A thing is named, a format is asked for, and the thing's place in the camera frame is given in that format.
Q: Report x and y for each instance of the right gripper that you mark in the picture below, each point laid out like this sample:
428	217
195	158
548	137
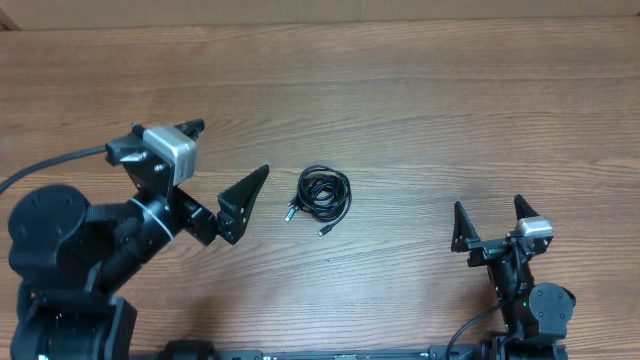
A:
486	250

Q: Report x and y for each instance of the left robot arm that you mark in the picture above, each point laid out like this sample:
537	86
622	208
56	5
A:
73	256

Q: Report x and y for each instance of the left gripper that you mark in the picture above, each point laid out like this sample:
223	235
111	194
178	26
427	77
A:
233	208

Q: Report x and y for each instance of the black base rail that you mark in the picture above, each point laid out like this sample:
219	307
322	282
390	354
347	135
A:
434	352

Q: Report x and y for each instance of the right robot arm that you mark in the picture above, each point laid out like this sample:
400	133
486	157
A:
535	315

